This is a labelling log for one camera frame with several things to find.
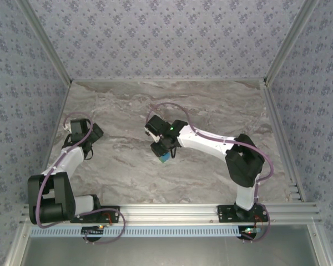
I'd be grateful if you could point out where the aluminium side rail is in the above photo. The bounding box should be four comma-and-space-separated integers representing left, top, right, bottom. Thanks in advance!
44, 80, 74, 170
262, 79, 307, 203

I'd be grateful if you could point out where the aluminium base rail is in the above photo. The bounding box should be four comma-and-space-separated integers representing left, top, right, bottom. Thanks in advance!
19, 203, 322, 226

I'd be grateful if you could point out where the thin aluminium table rail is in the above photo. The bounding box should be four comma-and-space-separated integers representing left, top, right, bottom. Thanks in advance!
71, 77, 266, 83

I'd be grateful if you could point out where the slotted grey cable duct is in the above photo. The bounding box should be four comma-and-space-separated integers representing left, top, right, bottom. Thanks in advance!
30, 224, 241, 238

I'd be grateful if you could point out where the aluminium corner post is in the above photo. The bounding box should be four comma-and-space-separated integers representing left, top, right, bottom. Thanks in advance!
16, 0, 74, 85
263, 0, 321, 84

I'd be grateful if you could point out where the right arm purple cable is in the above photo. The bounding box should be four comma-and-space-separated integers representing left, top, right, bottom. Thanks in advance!
146, 102, 275, 243

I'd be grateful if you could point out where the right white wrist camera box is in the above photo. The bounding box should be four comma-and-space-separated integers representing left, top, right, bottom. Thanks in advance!
144, 127, 164, 144

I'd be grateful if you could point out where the grey metal panel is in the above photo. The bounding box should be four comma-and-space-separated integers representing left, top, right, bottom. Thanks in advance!
9, 224, 331, 266

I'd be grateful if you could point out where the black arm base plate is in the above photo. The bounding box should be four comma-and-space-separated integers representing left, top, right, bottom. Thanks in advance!
69, 205, 120, 224
216, 204, 269, 224

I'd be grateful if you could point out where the small black controller board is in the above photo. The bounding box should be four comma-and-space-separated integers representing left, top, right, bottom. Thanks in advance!
240, 226, 263, 242
82, 226, 105, 238

